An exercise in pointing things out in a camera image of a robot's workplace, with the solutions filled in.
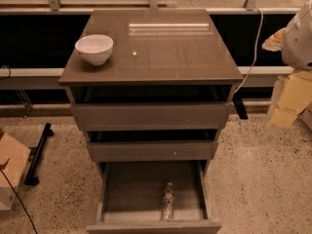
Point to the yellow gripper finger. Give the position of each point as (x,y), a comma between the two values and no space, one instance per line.
(291,96)
(274,42)

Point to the clear plastic water bottle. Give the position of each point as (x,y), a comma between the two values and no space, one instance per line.
(168,202)

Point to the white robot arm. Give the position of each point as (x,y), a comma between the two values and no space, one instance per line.
(296,49)

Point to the brown drawer cabinet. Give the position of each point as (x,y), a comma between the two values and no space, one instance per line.
(160,57)

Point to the top drawer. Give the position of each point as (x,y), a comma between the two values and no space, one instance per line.
(143,117)

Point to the middle drawer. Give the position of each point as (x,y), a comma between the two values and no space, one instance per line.
(152,150)

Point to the open bottom drawer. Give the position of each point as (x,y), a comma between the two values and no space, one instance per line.
(131,199)

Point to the cardboard box right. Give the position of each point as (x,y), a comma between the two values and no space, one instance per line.
(306,116)

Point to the cardboard box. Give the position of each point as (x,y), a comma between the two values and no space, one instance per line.
(306,116)
(14,155)

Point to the white ceramic bowl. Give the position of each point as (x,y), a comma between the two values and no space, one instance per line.
(95,49)

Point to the cardboard box left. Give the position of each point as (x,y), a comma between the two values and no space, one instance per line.
(14,155)

